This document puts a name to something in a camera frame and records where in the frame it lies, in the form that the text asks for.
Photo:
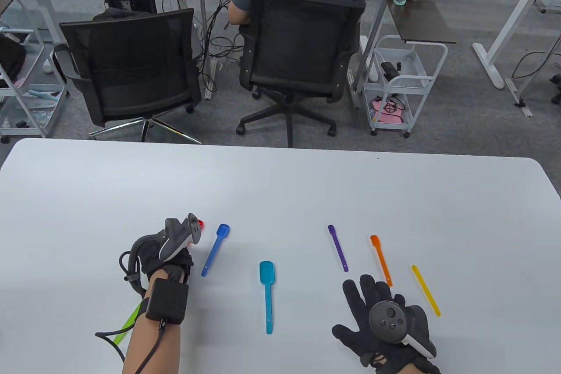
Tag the person's left hand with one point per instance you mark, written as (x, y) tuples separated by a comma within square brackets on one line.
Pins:
[(151, 260)]

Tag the person's right hand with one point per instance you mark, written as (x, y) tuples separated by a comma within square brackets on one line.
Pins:
[(363, 295)]

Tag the orange measuring spoon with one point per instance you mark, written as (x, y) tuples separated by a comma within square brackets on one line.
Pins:
[(381, 260)]

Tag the purple measuring spoon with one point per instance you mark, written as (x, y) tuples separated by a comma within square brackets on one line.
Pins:
[(338, 249)]

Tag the red measuring spoon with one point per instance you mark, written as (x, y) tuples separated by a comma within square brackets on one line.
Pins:
[(201, 225)]

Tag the yellow measuring spoon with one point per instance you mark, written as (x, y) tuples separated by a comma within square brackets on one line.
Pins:
[(425, 288)]

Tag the green measuring spoon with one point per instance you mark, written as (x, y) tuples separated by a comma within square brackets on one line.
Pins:
[(127, 323)]

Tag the blue measuring spoon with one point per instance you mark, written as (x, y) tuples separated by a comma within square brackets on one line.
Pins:
[(222, 229)]

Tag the teal measuring spoon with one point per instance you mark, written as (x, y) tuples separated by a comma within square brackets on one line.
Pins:
[(267, 272)]

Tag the person's left forearm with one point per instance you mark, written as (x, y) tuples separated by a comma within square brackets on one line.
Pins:
[(149, 347)]

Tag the person's right forearm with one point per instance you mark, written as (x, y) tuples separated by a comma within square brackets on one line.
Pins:
[(412, 370)]

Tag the grey white handheld controller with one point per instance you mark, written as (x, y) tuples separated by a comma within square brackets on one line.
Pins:
[(388, 319), (177, 238)]

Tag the pink cloth item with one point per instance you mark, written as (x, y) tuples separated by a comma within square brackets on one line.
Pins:
[(388, 116)]

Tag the black mesh chair chrome base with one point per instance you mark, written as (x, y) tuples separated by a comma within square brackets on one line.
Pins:
[(131, 54)]

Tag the black handheld device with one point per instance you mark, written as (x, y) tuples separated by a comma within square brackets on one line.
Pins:
[(389, 70)]

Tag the black bag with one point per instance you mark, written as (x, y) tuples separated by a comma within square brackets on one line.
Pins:
[(11, 58)]

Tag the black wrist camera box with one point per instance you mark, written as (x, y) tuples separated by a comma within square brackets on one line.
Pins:
[(166, 301)]

